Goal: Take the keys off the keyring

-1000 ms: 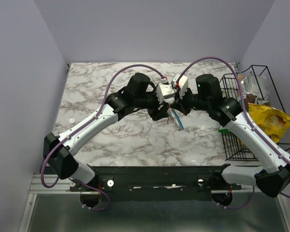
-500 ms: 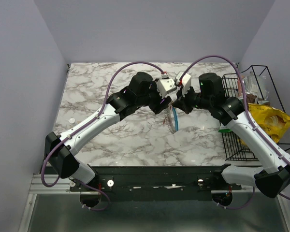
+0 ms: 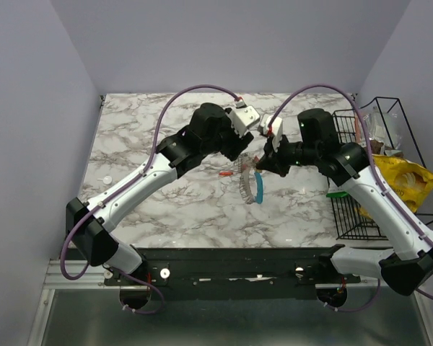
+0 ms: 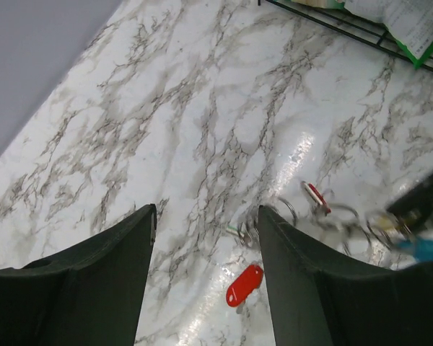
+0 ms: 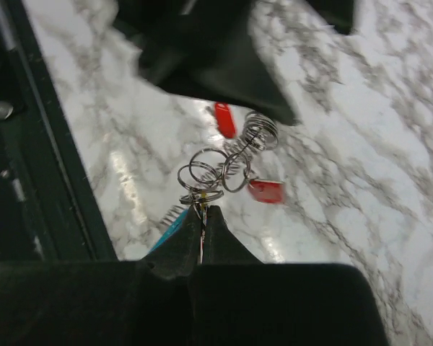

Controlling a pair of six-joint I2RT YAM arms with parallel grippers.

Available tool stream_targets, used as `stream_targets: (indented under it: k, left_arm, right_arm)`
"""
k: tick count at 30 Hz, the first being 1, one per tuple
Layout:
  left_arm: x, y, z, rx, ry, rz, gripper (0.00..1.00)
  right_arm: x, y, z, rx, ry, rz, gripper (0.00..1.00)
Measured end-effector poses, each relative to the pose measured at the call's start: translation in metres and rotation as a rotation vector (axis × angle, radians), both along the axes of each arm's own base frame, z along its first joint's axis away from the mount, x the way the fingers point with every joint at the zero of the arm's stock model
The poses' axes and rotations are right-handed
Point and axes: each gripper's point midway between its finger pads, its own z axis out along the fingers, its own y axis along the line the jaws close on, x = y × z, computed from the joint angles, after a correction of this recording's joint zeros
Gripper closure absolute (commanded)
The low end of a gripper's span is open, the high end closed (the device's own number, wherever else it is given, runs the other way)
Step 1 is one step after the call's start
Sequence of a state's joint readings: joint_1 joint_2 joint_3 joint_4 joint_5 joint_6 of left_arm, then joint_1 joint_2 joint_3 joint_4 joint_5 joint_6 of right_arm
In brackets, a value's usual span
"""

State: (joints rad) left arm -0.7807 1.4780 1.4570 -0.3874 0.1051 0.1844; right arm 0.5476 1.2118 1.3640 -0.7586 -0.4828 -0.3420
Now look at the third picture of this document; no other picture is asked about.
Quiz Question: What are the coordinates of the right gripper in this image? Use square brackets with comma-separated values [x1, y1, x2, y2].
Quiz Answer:
[256, 130, 320, 177]

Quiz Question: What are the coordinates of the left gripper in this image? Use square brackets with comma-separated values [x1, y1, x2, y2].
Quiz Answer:
[201, 109, 254, 163]

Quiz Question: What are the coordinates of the grey curved keyring holder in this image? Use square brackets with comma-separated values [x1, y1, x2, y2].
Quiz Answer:
[237, 153, 258, 204]

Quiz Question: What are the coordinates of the blue key tag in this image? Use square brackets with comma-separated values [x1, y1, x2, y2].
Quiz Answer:
[254, 171, 264, 204]

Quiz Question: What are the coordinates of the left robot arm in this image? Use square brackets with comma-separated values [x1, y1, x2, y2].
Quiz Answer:
[66, 102, 260, 285]

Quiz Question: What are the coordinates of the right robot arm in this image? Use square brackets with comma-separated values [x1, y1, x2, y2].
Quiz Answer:
[257, 109, 433, 296]

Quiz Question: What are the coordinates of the green snack packet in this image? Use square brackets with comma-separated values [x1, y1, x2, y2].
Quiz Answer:
[326, 191, 348, 198]

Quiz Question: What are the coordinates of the clear snack packet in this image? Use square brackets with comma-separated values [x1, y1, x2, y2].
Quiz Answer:
[363, 106, 402, 149]

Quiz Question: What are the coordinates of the yellow chips bag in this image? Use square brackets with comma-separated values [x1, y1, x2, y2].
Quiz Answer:
[373, 154, 433, 213]

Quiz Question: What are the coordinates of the beige bottle white cap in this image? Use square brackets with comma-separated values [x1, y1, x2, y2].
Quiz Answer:
[97, 175, 113, 185]

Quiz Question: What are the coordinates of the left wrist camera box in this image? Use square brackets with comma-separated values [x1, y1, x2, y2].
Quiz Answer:
[227, 106, 261, 138]

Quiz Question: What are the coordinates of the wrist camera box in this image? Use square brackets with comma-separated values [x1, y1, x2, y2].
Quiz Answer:
[227, 106, 261, 138]
[258, 114, 283, 138]

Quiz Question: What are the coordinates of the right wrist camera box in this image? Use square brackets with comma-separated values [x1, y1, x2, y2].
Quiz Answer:
[258, 114, 283, 138]

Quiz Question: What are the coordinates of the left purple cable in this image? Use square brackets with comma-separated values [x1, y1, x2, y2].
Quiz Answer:
[59, 84, 245, 315]

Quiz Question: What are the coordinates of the purple cable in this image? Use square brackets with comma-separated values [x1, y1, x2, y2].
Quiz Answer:
[59, 84, 245, 315]
[270, 84, 433, 313]

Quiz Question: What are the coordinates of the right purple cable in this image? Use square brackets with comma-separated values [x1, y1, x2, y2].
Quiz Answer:
[270, 84, 433, 313]

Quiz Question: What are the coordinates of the black wire basket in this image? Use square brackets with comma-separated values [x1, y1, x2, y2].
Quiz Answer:
[327, 97, 433, 240]

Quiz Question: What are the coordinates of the black mounting rail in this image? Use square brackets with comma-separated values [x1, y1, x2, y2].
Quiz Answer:
[104, 245, 363, 307]

